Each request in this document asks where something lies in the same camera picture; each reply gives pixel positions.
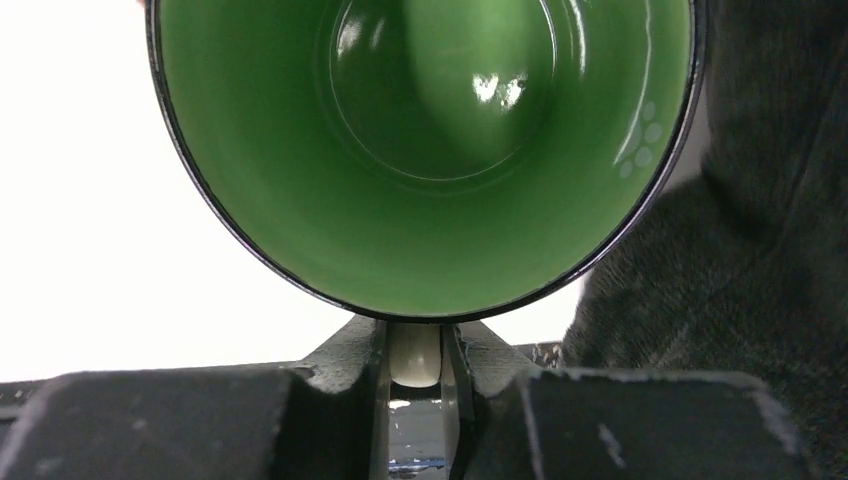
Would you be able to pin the cream green-lined mug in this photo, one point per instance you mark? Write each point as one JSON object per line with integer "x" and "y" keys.
{"x": 428, "y": 162}

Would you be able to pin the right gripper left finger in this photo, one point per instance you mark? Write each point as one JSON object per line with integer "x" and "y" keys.
{"x": 322, "y": 417}

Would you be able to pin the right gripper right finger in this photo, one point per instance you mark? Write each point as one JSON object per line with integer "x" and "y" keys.
{"x": 508, "y": 418}

